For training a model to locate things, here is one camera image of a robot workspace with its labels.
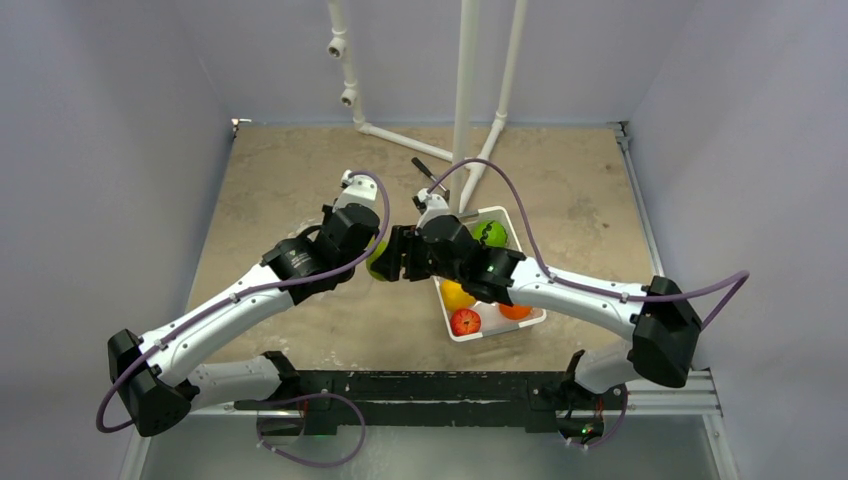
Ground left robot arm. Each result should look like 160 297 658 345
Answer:
96 203 389 437

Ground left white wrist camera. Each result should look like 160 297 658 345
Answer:
331 170 380 213

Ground green pear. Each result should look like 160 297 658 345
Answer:
365 240 391 282

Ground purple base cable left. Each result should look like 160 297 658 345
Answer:
254 393 367 470

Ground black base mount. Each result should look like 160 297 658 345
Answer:
234 352 627 443

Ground clear zip top bag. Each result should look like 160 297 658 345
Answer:
294 224 322 242

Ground black small hammer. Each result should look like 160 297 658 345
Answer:
411 157 450 200

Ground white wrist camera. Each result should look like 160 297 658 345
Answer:
412 188 451 228
331 170 380 213

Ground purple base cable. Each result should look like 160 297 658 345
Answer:
254 393 367 470
563 384 629 452

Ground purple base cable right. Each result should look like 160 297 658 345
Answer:
563 384 629 452

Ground yellow lemon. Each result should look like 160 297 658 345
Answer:
439 279 476 314

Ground orange fruit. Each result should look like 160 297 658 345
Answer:
498 304 533 321

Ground red apple bottom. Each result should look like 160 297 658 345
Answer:
450 308 482 337

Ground white pipe frame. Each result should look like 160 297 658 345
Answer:
326 0 529 213

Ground green striped watermelon ball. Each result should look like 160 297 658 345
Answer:
472 220 509 248

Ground white plastic tray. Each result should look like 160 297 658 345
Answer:
432 206 548 343

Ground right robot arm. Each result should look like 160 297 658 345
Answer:
371 215 702 407

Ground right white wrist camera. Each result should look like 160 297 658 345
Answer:
412 188 451 228

